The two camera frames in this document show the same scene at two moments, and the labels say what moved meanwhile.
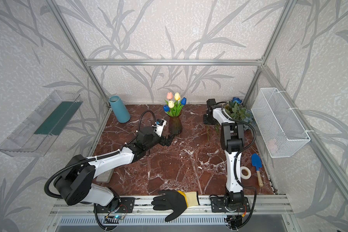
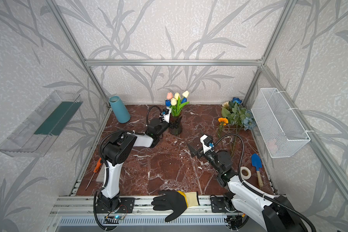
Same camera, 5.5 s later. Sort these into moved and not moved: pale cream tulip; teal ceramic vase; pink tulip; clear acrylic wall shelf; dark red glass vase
Moved: pale cream tulip
Not moved: clear acrylic wall shelf; teal ceramic vase; dark red glass vase; pink tulip
